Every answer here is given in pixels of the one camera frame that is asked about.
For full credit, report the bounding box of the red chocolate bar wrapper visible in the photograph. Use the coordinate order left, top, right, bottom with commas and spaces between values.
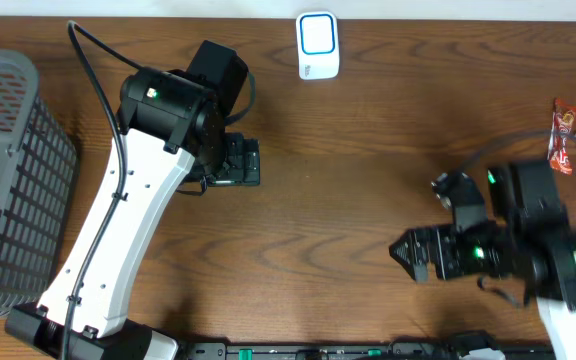
547, 98, 576, 175

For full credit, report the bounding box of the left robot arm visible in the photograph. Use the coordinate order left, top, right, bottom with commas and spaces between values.
5, 41, 260, 359

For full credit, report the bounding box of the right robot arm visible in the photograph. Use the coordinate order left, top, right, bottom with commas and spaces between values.
389, 160, 576, 359

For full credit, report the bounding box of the white barcode scanner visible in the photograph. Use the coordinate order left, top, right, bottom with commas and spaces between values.
295, 11, 340, 81

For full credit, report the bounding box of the grey plastic mesh basket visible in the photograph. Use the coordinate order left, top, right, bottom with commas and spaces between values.
0, 50, 79, 318

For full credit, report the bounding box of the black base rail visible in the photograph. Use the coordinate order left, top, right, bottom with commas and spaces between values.
176, 340, 556, 360

